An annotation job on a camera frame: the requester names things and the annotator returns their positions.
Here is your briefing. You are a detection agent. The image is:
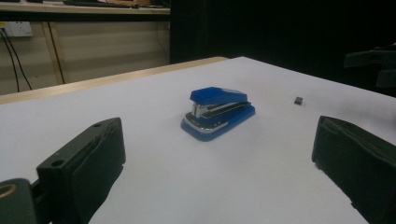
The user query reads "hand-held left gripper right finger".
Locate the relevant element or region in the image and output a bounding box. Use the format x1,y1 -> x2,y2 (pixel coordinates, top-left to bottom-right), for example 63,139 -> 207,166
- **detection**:
311,115 -> 396,224

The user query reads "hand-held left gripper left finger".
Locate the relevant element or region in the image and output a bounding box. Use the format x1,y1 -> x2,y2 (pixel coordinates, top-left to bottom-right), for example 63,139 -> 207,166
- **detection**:
36,117 -> 127,224

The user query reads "blue stapler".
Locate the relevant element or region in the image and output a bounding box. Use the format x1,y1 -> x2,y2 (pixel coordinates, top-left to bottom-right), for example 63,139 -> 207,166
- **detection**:
179,86 -> 256,143

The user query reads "wooden table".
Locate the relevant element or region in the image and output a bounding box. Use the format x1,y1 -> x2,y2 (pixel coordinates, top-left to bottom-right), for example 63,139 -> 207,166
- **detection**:
0,55 -> 230,105

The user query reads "white table sheet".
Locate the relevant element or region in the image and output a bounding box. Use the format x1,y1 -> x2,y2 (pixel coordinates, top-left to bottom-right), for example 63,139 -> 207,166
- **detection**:
0,56 -> 396,224

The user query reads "black curtain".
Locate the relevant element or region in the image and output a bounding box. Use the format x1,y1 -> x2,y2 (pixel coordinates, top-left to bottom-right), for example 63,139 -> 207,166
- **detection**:
169,0 -> 396,98

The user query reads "beige workbench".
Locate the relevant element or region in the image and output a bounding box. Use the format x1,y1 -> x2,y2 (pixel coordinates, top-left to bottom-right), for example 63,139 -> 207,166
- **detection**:
0,0 -> 172,96

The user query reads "dark flat device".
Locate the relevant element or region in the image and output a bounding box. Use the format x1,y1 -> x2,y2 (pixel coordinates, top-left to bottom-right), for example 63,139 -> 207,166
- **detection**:
62,0 -> 140,9

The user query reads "black power cable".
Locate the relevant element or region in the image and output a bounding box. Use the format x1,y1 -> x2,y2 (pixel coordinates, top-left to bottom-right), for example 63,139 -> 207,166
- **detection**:
2,29 -> 34,91
0,29 -> 21,93

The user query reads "white wall outlet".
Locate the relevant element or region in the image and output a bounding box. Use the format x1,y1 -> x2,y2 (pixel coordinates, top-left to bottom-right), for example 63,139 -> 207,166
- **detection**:
0,21 -> 34,38

